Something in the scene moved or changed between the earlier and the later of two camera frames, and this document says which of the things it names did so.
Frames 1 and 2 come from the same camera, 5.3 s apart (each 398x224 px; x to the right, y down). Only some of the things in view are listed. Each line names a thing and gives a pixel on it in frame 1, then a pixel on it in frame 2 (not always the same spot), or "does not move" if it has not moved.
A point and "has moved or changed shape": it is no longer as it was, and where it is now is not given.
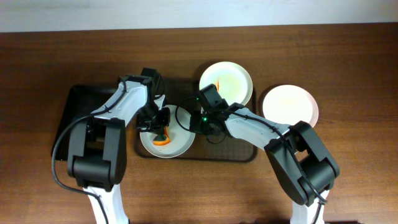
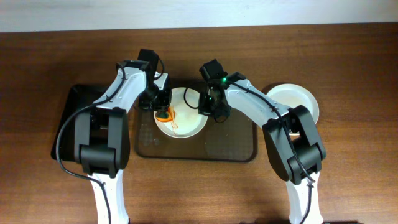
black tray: [82, 101] does not move
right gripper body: [196, 123] to [211, 108]
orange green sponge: [162, 139] has moved or changed shape
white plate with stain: [285, 104] does not move
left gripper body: [152, 125] to [160, 104]
